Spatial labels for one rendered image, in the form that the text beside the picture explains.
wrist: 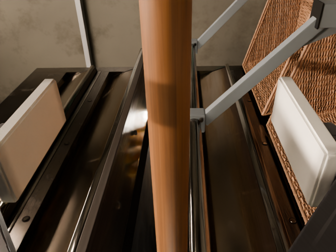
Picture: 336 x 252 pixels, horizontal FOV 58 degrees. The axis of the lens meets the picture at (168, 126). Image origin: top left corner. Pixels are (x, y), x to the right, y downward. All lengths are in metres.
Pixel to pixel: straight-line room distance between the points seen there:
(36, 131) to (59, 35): 4.10
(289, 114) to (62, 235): 0.84
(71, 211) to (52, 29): 3.47
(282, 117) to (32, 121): 0.13
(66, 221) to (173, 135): 0.80
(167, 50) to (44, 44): 4.22
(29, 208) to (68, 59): 3.42
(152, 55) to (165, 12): 0.03
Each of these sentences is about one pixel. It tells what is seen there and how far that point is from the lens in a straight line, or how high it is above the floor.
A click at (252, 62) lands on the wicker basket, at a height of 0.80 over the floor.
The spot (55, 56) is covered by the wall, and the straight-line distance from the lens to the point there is 4.38.
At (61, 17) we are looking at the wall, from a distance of 4.19.
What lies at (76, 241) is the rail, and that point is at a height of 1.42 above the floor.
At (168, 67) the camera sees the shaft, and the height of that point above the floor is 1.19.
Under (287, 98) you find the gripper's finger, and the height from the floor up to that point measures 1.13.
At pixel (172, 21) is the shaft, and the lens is 0.17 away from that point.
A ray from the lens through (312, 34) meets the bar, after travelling 0.62.
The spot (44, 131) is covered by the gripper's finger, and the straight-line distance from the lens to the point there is 0.18.
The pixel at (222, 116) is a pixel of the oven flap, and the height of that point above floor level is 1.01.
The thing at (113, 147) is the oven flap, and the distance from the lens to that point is 0.96.
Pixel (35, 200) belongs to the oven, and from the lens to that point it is 1.08.
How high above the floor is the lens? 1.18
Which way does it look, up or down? 3 degrees up
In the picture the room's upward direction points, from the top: 90 degrees counter-clockwise
